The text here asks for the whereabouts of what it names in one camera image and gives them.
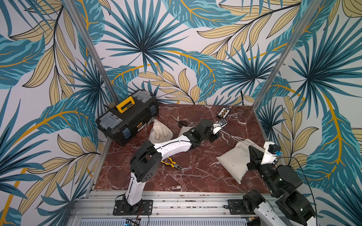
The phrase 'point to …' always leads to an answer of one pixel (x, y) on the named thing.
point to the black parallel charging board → (224, 112)
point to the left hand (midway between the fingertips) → (215, 127)
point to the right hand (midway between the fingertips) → (246, 148)
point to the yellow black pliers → (173, 165)
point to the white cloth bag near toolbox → (160, 133)
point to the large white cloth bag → (235, 161)
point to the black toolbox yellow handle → (129, 117)
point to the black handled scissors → (181, 123)
